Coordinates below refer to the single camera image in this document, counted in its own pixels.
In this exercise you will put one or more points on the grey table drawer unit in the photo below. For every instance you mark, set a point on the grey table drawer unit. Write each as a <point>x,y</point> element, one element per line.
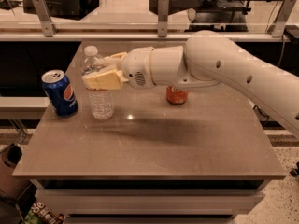
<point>122,203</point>

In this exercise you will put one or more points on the clear plastic water bottle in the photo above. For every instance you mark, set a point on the clear plastic water bottle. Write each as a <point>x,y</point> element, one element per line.
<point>101,101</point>

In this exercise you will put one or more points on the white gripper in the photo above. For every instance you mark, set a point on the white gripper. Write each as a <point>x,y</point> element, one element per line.
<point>135,66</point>

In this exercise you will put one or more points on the blue pepsi can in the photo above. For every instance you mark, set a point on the blue pepsi can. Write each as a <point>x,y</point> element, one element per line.
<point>58,88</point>

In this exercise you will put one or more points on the metal rail bracket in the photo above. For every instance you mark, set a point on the metal rail bracket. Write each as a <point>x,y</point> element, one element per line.
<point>277,28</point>
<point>163,7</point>
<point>42,12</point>

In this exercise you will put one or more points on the orange coca-cola can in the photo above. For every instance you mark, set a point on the orange coca-cola can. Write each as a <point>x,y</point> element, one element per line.
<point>175,96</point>

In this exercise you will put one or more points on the green snack package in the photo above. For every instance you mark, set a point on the green snack package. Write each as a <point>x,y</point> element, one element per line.
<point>41,214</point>

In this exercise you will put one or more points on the black office chair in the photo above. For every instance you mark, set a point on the black office chair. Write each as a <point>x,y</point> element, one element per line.
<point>214,15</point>

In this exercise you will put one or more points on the right metal rail bracket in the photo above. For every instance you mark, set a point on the right metal rail bracket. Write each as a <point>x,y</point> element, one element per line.
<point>277,28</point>

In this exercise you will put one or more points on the brown bin on floor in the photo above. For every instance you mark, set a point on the brown bin on floor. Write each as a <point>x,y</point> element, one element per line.
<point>12,189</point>

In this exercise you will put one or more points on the middle metal rail bracket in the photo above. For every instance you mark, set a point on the middle metal rail bracket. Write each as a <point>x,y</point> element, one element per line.
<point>163,7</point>

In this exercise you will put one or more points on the left metal rail bracket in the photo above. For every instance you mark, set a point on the left metal rail bracket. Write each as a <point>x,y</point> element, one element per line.
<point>42,12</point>

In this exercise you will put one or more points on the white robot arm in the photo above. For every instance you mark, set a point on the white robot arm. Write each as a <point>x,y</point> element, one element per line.
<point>206,60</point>

